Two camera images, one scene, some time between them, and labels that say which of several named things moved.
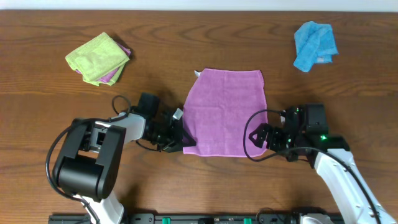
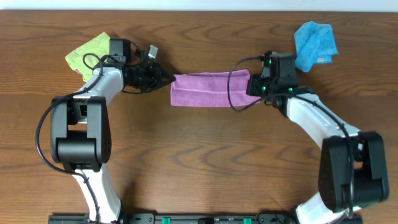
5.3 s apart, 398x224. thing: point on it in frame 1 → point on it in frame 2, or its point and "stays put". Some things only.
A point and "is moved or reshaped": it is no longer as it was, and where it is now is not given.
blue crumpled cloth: x=314 y=43 stays put
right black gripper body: x=280 y=140 → x=260 y=86
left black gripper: x=173 y=133 → x=154 y=76
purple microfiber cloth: x=219 y=104 is moved or reshaped
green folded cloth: x=97 y=58 stays put
